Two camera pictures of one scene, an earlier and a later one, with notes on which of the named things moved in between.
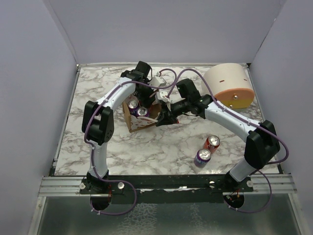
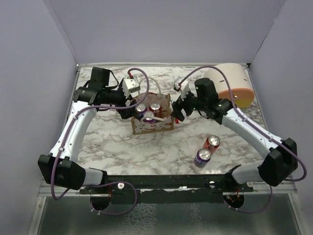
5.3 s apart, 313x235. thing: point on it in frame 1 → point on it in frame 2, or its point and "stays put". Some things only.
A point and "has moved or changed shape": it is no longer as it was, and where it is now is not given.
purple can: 133,105 has moved or changed shape
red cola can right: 212,143 stays put
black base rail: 179,189 stays put
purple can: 202,158 stays put
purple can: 142,111 → 149,120
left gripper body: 144,95 → 128,107
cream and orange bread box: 232,84 stays put
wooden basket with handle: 135,123 has moved or changed shape
